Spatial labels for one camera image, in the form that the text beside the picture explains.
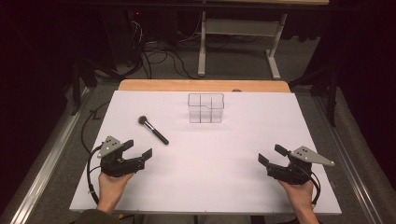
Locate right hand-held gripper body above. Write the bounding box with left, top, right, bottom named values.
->
left=265, top=146, right=335, bottom=187

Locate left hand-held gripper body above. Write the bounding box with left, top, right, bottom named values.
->
left=97, top=135, right=146, bottom=178

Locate black makeup brush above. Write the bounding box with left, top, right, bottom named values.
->
left=137, top=115, right=170, bottom=147

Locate person's right hand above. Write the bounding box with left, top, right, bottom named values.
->
left=277, top=179, right=315, bottom=213

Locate person's left hand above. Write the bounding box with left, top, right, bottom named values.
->
left=97, top=173, right=135, bottom=206

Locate clear acrylic organizer box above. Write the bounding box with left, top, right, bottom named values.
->
left=187, top=92, right=225, bottom=124

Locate black metal stand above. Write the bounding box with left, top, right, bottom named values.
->
left=68, top=58, right=98, bottom=117
left=289, top=65, right=341, bottom=128

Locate wooden table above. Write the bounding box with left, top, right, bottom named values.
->
left=118, top=78, right=291, bottom=93

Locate black computer tower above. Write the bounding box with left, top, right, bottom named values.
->
left=102, top=7, right=148, bottom=69

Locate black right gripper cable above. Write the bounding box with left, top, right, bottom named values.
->
left=306, top=169, right=322, bottom=207

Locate thin black floor cable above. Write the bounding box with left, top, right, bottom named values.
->
left=80, top=100, right=110, bottom=154

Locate aluminium floor rail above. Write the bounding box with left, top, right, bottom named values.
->
left=313, top=92, right=385, bottom=224
left=8, top=88, right=92, bottom=224

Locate bundle of black floor cables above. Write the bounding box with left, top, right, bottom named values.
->
left=124, top=18, right=200, bottom=80

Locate white metal desk frame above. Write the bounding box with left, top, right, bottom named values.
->
left=197, top=10, right=289, bottom=80

